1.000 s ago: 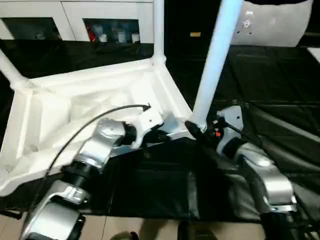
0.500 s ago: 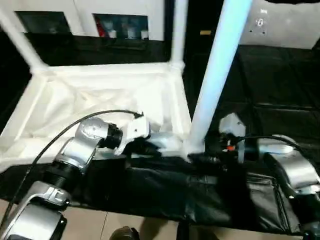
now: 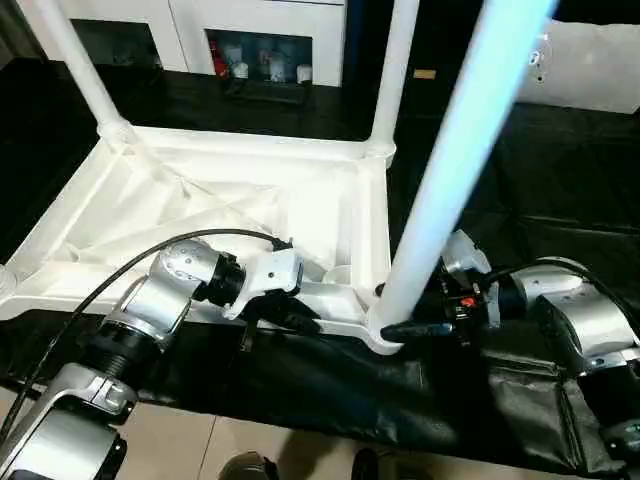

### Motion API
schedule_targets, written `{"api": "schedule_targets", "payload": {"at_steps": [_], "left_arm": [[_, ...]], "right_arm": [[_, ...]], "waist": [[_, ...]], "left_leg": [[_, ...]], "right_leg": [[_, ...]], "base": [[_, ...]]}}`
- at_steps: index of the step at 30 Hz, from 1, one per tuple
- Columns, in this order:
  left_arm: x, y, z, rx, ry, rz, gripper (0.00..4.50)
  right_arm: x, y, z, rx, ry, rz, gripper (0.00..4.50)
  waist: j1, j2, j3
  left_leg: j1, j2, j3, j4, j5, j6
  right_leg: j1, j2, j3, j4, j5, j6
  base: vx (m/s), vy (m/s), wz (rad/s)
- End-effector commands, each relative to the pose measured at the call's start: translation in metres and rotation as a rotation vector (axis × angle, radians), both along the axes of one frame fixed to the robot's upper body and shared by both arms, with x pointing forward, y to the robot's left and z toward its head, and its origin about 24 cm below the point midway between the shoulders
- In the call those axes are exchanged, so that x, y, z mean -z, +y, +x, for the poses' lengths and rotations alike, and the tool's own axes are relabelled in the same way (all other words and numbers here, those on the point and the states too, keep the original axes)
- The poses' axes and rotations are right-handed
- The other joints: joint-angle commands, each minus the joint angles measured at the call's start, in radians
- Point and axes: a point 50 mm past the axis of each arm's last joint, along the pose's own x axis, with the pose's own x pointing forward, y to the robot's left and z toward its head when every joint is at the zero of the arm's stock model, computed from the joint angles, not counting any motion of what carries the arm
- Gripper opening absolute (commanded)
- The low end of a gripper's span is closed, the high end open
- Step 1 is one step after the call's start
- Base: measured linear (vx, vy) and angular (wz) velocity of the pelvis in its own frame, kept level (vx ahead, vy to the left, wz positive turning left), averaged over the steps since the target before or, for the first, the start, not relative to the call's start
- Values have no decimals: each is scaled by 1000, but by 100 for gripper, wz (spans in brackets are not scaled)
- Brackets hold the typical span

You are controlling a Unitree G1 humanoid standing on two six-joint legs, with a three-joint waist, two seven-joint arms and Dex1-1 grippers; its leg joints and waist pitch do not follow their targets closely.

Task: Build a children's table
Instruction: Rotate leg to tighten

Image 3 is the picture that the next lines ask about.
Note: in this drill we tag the white plastic table leg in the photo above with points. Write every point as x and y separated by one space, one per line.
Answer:
465 140
85 65
392 75
6 285

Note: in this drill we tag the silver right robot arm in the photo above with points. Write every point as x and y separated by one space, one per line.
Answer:
585 320

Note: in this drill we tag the dark left robot foot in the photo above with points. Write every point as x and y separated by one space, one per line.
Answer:
250 467

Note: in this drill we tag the black work mat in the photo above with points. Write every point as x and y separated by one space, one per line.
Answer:
550 175

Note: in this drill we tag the small yellow label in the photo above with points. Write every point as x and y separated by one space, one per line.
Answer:
424 73

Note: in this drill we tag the small white jar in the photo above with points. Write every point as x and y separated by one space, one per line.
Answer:
240 70
304 73
276 69

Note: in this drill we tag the red box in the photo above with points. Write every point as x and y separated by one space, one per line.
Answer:
217 62

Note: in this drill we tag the grey printed cushion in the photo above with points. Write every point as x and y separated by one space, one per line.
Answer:
590 70

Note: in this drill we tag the white glass-door cabinet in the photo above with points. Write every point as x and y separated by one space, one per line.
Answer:
185 30

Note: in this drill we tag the brown curtain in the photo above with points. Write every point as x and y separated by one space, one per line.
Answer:
12 25

